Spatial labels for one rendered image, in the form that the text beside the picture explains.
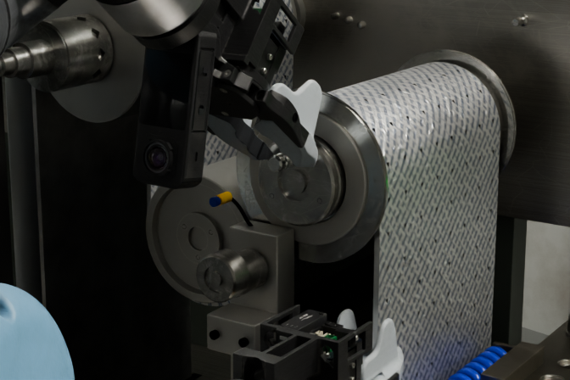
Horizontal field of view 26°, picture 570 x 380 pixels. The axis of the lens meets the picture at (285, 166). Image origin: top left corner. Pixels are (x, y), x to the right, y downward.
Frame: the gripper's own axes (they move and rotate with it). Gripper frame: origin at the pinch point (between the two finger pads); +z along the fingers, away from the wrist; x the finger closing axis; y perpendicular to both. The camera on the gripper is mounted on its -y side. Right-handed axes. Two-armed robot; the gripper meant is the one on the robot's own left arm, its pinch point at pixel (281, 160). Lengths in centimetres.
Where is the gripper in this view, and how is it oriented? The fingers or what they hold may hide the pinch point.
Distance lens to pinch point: 99.0
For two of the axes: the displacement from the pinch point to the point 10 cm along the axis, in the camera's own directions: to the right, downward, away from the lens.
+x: -8.3, -1.3, 5.4
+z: 4.3, 4.7, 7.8
